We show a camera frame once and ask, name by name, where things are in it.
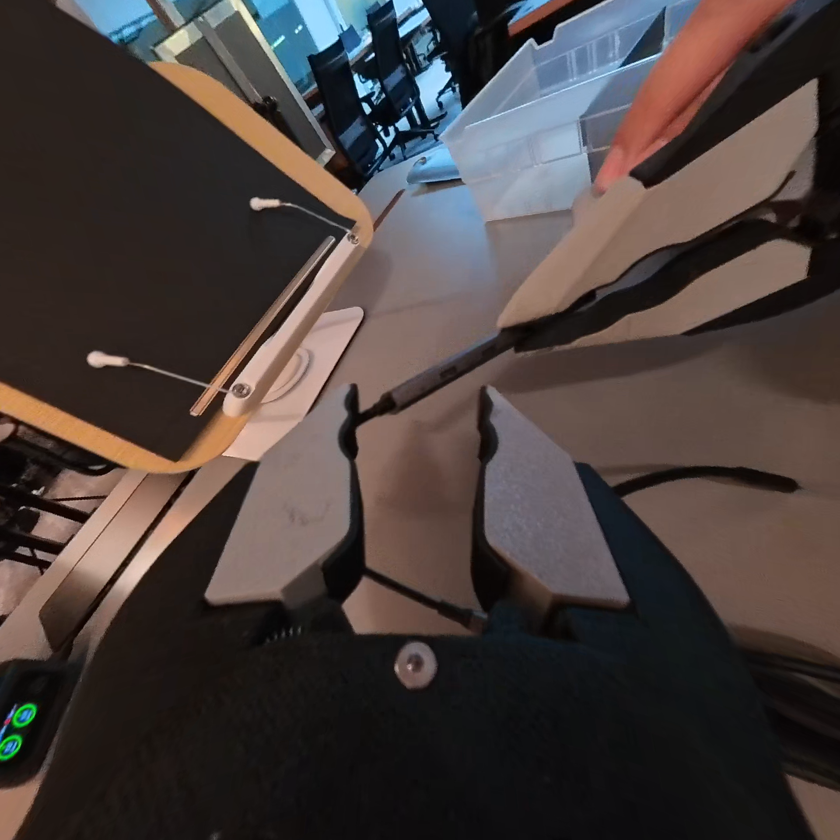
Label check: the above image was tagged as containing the grey partition panel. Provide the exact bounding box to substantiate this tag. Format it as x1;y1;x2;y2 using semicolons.
154;20;337;166

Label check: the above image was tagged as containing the black office chair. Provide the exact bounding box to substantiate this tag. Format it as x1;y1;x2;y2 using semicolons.
364;0;450;143
307;36;403;188
420;0;519;109

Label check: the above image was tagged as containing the black smartwatch green display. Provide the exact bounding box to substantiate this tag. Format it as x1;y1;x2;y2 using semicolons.
0;661;70;788

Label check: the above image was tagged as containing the grey metal object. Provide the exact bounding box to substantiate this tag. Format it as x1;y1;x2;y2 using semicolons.
407;156;462;190

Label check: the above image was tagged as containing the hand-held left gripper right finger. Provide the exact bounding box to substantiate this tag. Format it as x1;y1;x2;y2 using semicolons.
471;385;632;634

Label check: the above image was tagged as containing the person's right hand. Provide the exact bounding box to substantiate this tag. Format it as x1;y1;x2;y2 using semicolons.
592;0;796;196

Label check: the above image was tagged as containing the black usb-c cable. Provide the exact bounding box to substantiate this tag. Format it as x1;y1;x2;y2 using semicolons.
613;465;840;782

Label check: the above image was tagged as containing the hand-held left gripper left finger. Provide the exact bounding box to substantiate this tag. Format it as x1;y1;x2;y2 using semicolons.
203;384;366;608

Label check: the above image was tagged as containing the metal page holder wire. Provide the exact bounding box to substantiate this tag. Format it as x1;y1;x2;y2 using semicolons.
87;351;255;399
251;196;361;245

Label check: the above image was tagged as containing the clear plastic bin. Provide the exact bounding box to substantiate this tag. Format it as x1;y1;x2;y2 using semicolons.
440;0;723;222

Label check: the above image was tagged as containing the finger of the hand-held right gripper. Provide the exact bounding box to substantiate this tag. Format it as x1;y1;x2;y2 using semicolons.
537;220;815;337
496;82;820;352

